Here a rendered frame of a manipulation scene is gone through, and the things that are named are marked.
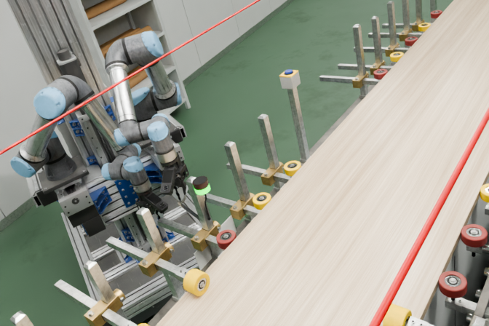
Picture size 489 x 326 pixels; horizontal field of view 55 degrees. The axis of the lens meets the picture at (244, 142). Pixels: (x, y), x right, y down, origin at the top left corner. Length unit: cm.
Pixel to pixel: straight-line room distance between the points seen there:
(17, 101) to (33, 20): 205
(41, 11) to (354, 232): 169
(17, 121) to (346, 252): 332
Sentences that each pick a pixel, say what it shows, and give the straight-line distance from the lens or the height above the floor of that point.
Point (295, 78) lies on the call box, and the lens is 228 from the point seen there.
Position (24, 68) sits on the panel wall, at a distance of 444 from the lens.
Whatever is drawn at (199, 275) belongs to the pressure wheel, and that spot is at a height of 98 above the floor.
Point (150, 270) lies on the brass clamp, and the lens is 180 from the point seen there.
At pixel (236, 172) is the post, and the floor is 99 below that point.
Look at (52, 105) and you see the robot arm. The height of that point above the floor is 149.
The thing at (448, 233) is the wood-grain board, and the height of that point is 90.
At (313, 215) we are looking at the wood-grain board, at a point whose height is 90.
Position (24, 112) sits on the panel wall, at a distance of 444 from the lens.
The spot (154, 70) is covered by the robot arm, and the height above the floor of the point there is 142.
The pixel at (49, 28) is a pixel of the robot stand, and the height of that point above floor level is 168.
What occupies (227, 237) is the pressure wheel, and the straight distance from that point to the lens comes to 186.
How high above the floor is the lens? 210
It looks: 30 degrees down
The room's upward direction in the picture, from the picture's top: 15 degrees counter-clockwise
